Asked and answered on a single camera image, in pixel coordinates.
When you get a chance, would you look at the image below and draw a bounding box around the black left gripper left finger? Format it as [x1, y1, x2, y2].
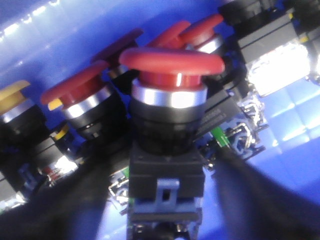
[0, 154, 118, 240]

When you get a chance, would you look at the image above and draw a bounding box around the red mushroom push button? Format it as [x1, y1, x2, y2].
[119, 47, 225, 240]

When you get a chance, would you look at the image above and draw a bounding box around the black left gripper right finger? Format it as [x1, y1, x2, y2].
[214, 147, 320, 240]

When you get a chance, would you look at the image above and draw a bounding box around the yellow push button left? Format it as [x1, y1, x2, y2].
[0, 80, 50, 149]

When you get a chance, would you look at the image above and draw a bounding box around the blue bin holding buttons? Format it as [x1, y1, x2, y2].
[0, 0, 310, 240]

